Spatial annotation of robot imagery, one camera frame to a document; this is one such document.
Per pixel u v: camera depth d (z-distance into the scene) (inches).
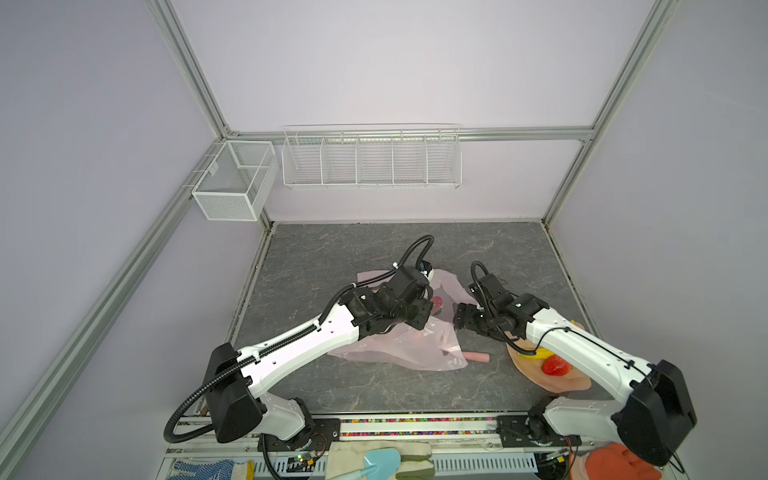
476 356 33.4
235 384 15.6
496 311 24.2
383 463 26.9
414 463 27.3
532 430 26.0
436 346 29.1
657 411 15.7
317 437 28.8
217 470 27.0
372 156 39.0
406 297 21.8
